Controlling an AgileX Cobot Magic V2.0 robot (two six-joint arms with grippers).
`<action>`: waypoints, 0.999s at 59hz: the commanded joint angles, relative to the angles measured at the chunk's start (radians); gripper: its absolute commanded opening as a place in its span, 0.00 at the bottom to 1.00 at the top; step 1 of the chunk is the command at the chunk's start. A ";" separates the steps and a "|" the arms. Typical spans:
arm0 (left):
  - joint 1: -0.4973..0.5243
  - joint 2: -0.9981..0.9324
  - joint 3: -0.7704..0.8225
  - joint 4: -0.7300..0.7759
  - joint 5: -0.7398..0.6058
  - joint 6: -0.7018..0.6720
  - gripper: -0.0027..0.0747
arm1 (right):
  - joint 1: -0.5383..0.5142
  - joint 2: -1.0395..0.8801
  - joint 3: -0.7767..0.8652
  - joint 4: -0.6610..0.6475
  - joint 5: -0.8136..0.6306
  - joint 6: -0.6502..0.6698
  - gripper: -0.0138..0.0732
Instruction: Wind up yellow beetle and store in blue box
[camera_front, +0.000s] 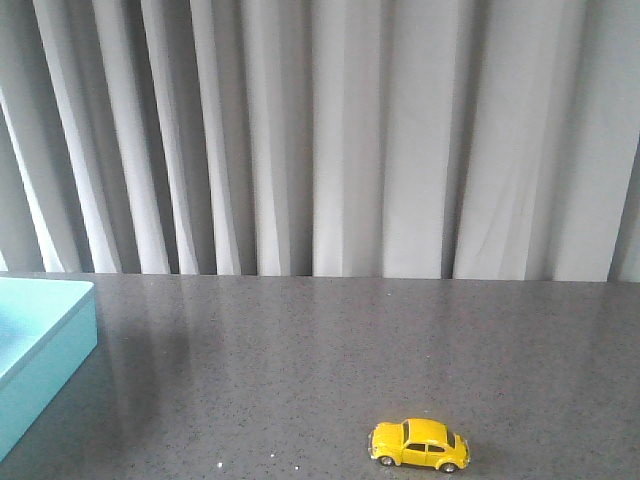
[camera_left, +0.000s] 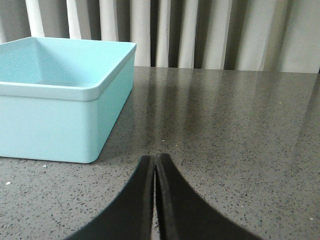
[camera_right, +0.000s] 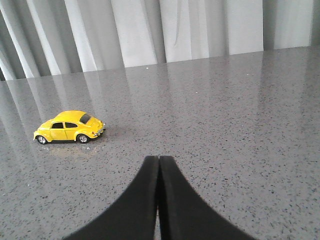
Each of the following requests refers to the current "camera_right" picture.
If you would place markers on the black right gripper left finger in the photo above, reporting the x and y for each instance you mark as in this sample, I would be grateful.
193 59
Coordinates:
133 215

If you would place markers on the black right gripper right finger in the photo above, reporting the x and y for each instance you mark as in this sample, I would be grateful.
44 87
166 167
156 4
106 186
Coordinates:
183 214

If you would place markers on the yellow toy beetle car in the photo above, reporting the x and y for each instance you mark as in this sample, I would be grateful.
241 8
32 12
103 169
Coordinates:
70 125

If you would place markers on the white pleated curtain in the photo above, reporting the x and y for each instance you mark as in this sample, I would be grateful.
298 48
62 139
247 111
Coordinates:
55 37

